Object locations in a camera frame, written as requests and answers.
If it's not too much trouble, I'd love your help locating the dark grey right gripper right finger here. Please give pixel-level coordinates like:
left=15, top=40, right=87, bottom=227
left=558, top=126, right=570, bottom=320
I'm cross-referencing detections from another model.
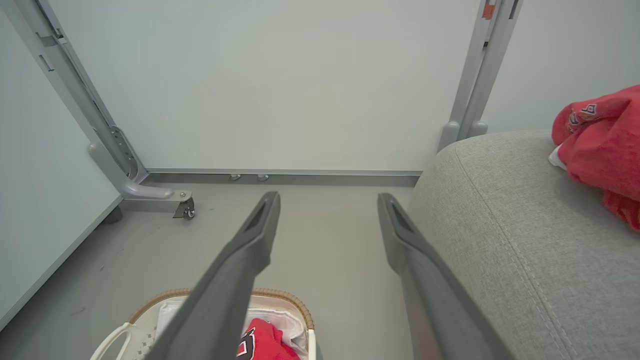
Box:
left=377, top=193, right=516, bottom=360

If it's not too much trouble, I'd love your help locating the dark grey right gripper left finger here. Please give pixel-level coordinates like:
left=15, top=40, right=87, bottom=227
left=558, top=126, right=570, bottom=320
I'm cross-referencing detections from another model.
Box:
left=145, top=191, right=281, bottom=360

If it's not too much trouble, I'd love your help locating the white laundry basket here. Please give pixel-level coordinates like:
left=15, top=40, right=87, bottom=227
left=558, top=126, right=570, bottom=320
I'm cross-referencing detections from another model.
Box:
left=90, top=288, right=317, bottom=360

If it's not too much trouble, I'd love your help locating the white garment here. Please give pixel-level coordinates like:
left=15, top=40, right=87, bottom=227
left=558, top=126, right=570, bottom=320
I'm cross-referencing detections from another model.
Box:
left=156, top=300, right=309, bottom=356

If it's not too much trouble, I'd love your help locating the red garment with black print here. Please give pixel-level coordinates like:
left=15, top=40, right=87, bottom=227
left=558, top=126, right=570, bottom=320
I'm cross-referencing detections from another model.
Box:
left=237, top=318, right=301, bottom=360

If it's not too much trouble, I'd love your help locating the grey fabric sofa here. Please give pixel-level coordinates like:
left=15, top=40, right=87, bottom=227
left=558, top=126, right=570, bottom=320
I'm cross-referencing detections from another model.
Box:
left=406, top=130, right=640, bottom=360

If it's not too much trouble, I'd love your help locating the white cloth piece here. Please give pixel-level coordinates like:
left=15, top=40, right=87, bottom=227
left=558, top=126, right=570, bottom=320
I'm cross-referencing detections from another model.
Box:
left=548, top=145, right=569, bottom=172

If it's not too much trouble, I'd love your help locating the red printed garment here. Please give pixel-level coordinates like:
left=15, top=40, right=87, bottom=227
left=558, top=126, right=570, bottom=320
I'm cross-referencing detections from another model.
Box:
left=552, top=84, right=640, bottom=232

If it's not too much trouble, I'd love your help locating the grey partition post with caster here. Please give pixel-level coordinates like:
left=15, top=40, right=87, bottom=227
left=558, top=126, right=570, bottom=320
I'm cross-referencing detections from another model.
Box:
left=0, top=0, right=196, bottom=220

